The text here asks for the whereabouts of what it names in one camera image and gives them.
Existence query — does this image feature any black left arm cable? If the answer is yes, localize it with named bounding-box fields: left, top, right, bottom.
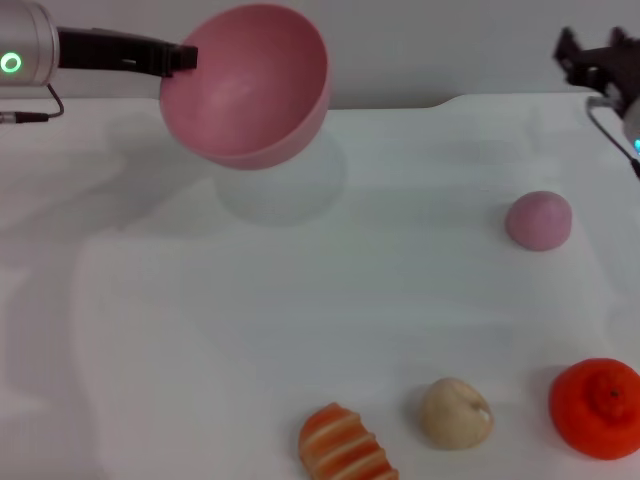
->
left=0, top=83, right=66, bottom=124

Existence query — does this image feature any orange white striped bread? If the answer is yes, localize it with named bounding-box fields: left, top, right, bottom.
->
left=298, top=401, right=400, bottom=480

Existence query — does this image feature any orange tangerine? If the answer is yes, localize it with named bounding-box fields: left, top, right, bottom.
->
left=547, top=357, right=640, bottom=461

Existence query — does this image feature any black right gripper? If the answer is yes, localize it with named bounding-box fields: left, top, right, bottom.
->
left=551, top=26, right=640, bottom=104

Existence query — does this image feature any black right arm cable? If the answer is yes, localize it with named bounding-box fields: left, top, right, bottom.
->
left=586, top=96, right=640, bottom=182

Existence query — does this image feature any pink plastic bowl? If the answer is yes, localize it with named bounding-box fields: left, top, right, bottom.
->
left=159, top=3, right=333, bottom=172

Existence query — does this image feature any pink round bun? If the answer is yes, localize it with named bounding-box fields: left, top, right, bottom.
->
left=503, top=190, right=573, bottom=252

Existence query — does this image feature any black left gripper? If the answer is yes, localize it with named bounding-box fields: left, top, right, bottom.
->
left=55, top=26, right=199, bottom=79

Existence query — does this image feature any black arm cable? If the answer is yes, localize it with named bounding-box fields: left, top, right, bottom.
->
left=586, top=96, right=640, bottom=182
left=0, top=83, right=66, bottom=124

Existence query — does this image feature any beige round bun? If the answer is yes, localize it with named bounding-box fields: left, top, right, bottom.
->
left=416, top=376, right=495, bottom=451

